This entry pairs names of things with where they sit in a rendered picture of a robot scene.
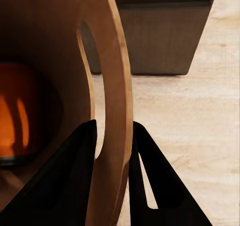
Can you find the can of soda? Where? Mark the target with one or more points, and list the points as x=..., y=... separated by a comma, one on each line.
x=21, y=116

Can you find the cabinet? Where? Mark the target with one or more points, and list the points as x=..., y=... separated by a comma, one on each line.
x=161, y=35

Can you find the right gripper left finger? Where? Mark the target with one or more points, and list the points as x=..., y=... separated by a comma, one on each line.
x=58, y=193

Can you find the trash can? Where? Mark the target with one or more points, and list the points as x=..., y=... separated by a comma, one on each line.
x=47, y=34

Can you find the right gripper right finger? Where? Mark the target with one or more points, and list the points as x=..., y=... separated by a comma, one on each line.
x=176, y=205

